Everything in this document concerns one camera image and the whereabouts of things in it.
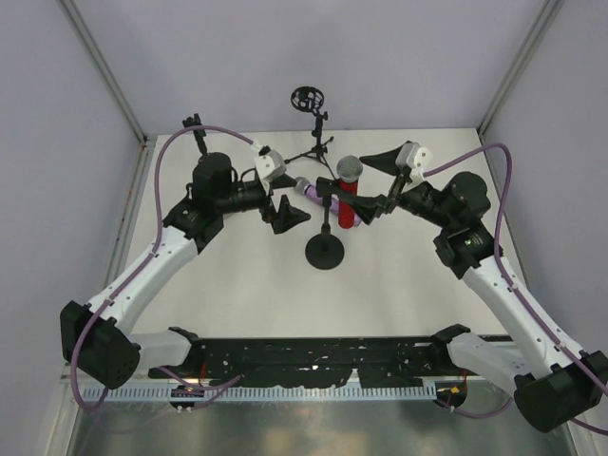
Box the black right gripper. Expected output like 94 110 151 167
339 144 457 231

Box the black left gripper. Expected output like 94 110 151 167
217 174 311 233

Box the purple glitter microphone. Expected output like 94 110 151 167
294 177 362 229

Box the red glitter microphone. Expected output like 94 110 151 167
335 155 366 230

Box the round-base mic stand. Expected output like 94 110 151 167
182 113 209 161
305 177 361 271

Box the black tripod shock-mount stand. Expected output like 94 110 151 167
282 85 341 177

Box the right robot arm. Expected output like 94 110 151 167
353 142 607 432

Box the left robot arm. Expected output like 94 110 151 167
60 150 310 390

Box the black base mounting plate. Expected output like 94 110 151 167
169 336 463 389

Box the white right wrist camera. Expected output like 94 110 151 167
395 142 432 182

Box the white slotted cable duct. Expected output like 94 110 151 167
105 382 437 403

